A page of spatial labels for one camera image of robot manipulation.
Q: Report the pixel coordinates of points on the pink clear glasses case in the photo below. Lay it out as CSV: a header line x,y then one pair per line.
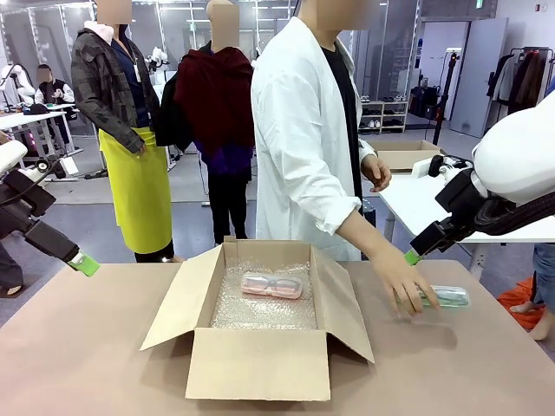
x,y
272,287

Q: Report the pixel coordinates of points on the black tripod stand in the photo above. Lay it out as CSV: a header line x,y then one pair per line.
x,y
448,95

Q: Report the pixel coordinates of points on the barefoot person in jeans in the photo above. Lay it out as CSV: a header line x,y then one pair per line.
x,y
544,281

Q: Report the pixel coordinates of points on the mannequin with dark red jacket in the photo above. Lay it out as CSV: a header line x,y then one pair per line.
x,y
217,108

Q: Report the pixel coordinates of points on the person's left hand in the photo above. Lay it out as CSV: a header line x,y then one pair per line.
x,y
376,173

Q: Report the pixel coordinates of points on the person's right forearm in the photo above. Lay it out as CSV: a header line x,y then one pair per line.
x,y
366,236

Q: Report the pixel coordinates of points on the dark suitcases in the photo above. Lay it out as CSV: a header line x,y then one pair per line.
x,y
425,102

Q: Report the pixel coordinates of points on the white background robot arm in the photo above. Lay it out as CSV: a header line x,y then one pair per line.
x,y
17,82

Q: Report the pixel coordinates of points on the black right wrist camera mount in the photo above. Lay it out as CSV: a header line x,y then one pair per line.
x,y
459,195

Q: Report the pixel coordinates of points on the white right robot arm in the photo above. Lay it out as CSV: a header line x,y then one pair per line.
x,y
516,151

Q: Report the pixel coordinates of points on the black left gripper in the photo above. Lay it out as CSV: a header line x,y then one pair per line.
x,y
52,242

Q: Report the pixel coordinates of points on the white shoe rack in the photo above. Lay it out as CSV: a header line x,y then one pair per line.
x,y
383,116

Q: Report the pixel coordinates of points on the green clear glasses case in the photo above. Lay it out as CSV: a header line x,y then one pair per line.
x,y
451,297

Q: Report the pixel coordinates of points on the open brown cardboard box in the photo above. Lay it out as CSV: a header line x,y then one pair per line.
x,y
260,364

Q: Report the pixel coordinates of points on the seated person in black jacket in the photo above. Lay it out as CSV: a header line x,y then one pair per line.
x,y
54,93

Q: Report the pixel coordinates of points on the black clothes rack with garments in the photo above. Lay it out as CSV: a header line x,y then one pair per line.
x,y
522,78

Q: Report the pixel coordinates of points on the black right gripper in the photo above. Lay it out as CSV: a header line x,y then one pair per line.
x,y
435,238

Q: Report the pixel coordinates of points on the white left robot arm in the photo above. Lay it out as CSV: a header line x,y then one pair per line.
x,y
11,157

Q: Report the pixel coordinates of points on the person in white coat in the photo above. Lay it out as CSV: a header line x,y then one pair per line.
x,y
299,151

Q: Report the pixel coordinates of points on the shallow brown cardboard box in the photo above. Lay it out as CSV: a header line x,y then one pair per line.
x,y
405,156

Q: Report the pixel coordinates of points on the white background desk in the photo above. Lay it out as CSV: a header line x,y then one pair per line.
x,y
30,119

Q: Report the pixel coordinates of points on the clear bubble wrap sheet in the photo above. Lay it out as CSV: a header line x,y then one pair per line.
x,y
260,314

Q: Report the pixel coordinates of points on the orange cloth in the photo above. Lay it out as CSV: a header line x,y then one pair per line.
x,y
518,303

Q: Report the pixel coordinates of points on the person's right hand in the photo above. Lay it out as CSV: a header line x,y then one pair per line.
x,y
401,281

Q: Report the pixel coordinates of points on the person in dark trousers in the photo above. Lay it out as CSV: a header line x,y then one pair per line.
x,y
9,271

